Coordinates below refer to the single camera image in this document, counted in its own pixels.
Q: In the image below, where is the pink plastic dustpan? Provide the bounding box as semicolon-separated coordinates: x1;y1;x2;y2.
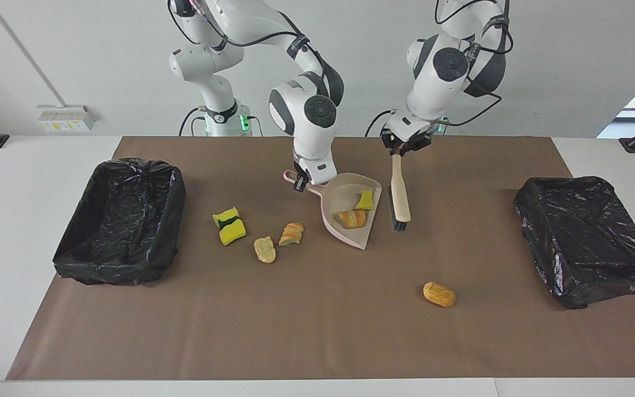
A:
284;170;383;251

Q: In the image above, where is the orange striped toy croissant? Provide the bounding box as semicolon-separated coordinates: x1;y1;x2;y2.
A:
278;222;305;247

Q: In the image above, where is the greenish toy croissant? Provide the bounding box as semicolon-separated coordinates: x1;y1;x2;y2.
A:
335;210;367;229

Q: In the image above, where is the pale yellow toy chip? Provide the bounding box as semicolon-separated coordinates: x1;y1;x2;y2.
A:
254;236;277;264

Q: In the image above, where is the yellow green twisted sponge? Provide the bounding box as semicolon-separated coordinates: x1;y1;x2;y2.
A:
212;207;246;246

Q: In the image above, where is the brown toy bread loaf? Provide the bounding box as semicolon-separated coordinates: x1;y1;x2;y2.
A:
423;281;456;308

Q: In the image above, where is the black bag-lined bin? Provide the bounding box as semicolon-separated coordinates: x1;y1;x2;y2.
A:
53;158;186;286
513;176;635;310

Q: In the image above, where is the brown table mat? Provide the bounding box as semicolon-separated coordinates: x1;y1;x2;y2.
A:
6;136;635;381

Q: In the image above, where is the black left base cable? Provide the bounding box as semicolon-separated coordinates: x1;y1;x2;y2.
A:
364;109;396;137

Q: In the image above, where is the black base cable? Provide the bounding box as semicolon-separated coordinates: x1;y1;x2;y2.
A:
364;109;396;137
179;108;208;137

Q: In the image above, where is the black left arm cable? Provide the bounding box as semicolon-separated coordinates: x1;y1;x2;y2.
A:
433;0;514;128

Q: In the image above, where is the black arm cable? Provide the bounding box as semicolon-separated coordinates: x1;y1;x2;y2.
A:
433;0;514;128
168;0;346;108

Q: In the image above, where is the black right base cable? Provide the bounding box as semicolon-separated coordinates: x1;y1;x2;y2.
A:
179;108;208;137

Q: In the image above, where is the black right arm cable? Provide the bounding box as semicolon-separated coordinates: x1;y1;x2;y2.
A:
168;0;346;108

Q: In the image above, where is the white wall socket box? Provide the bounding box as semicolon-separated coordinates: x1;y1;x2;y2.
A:
37;105;96;132

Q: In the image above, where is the white wall conduit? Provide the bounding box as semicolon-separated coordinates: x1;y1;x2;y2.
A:
0;0;69;106

